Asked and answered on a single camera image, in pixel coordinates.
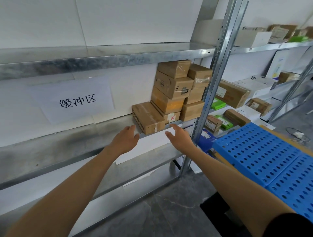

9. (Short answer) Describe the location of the person's left hand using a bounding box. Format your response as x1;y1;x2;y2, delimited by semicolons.
110;125;140;157

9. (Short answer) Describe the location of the person's right hand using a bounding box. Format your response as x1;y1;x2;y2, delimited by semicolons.
165;124;196;153

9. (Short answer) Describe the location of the person's left forearm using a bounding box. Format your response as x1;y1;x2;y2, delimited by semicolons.
5;146;118;237

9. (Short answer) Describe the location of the person's right forearm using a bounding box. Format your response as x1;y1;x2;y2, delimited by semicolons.
187;146;297;237

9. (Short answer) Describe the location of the long flat printed carton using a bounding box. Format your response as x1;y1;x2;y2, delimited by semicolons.
132;102;166;135

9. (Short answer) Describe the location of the blue product box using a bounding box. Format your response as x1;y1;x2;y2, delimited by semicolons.
198;129;217;152

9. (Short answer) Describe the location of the small brown labelled box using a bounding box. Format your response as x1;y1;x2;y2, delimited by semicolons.
204;115;223;134

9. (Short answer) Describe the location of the stack of brown cardboard boxes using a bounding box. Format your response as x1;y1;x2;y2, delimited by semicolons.
150;60;213;124

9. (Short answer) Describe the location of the green packet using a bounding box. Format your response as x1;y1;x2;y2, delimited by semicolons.
215;115;234;130
211;99;227;110

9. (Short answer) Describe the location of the white paper sign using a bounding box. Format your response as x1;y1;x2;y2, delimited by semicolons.
30;78;115;125

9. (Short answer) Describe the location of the oblong brown cardboard box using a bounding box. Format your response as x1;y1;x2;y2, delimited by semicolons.
224;109;251;127

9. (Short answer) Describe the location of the large brown labelled cardboard box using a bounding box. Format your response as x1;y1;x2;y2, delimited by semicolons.
215;80;250;109

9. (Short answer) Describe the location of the plain white flat box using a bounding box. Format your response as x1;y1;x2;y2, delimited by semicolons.
235;105;261;122

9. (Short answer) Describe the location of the person's black trouser leg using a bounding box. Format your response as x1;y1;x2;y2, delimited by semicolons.
200;192;245;237

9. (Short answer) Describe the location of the galvanized metal shelf rack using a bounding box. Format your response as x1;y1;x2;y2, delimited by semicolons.
0;0;249;237

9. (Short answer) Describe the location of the blue perforated plastic crate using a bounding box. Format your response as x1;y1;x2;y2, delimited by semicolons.
212;122;313;223

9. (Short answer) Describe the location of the small brown cardboard box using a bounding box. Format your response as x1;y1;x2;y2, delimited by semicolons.
248;98;272;117

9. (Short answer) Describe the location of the white printed cardboard box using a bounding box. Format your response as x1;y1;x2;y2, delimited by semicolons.
233;78;275;98

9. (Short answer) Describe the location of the open white cardboard box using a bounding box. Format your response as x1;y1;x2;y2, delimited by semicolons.
234;27;272;48

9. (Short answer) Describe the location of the white board with blue print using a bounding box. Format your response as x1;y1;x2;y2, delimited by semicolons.
266;50;290;79

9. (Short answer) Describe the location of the low brown cardboard box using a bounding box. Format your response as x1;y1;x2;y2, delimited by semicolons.
278;71;300;84

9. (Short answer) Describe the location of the grey metal shelf rack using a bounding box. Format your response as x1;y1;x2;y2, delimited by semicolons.
191;0;313;157

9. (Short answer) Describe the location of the brown box with white bag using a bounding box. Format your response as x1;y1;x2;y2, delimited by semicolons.
268;24;298;43

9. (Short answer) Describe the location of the black sleeve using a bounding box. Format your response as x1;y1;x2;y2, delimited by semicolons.
262;213;313;237

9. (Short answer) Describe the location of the white cable with plug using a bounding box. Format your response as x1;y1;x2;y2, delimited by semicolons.
286;127;311;143

